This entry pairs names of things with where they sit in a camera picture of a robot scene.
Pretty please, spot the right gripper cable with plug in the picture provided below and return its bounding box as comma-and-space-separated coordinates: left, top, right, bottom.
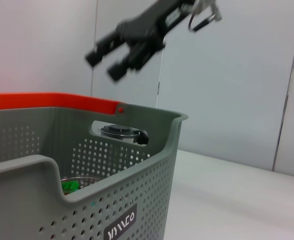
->
188, 0, 223, 33

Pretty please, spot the grey perforated storage basket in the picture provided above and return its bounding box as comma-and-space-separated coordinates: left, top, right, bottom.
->
0, 102, 189, 240

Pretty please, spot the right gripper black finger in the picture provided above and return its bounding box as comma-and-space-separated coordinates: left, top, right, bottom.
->
106, 41, 166, 81
85, 27, 132, 68

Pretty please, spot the orange basket carry handle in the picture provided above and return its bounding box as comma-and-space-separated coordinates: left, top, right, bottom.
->
0, 91, 126, 115

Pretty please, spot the glass teacup with black holder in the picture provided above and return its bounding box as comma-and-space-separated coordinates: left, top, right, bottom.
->
61, 176, 105, 196

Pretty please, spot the glass pitcher with black handle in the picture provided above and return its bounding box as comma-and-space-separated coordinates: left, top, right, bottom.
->
99, 123, 150, 146

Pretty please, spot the green toy brick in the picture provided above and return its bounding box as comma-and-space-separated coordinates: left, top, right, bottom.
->
61, 180, 80, 193

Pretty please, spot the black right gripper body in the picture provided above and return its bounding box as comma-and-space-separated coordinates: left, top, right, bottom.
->
116, 0, 195, 59

